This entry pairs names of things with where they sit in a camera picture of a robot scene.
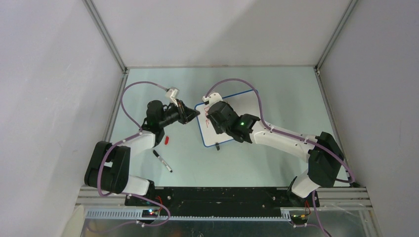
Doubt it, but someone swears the white blue-framed whiteboard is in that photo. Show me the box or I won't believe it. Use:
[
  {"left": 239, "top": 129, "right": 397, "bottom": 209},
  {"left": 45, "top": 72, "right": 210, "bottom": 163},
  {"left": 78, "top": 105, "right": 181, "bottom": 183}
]
[{"left": 195, "top": 90, "right": 260, "bottom": 148}]

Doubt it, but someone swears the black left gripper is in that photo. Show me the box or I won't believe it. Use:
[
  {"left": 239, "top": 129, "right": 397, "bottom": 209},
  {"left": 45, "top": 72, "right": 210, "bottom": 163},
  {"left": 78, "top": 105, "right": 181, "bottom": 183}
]
[{"left": 159, "top": 99, "right": 200, "bottom": 128}]

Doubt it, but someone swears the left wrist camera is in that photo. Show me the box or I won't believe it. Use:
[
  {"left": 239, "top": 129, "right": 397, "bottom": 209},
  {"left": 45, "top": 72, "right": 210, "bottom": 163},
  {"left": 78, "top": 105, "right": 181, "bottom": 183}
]
[{"left": 165, "top": 87, "right": 179, "bottom": 101}]

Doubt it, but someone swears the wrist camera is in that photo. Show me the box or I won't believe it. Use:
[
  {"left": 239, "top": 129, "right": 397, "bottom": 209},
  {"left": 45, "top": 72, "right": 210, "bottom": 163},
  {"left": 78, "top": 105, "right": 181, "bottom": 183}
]
[
  {"left": 202, "top": 92, "right": 223, "bottom": 108},
  {"left": 165, "top": 87, "right": 179, "bottom": 101}
]

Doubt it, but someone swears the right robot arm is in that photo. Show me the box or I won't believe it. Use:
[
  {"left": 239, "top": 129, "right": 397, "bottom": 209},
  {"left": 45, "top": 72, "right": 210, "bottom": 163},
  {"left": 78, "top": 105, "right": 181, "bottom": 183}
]
[{"left": 207, "top": 101, "right": 343, "bottom": 206}]

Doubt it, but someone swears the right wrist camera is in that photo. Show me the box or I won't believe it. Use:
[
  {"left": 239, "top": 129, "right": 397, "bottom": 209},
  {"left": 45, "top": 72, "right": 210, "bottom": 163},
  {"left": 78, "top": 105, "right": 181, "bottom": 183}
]
[{"left": 202, "top": 92, "right": 223, "bottom": 108}]

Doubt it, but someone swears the black whiteboard marker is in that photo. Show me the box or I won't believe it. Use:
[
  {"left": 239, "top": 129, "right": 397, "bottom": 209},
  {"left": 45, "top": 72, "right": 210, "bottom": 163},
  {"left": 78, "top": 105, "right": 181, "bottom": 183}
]
[{"left": 153, "top": 150, "right": 173, "bottom": 173}]

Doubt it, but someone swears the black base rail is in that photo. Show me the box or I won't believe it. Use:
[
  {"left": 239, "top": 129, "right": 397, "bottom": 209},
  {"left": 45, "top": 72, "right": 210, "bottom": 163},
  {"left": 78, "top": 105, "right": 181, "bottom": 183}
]
[{"left": 75, "top": 186, "right": 374, "bottom": 222}]

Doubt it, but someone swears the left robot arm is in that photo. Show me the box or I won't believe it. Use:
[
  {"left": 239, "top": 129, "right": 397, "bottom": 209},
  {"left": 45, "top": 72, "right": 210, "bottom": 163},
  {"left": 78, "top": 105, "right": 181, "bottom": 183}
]
[{"left": 84, "top": 99, "right": 200, "bottom": 206}]

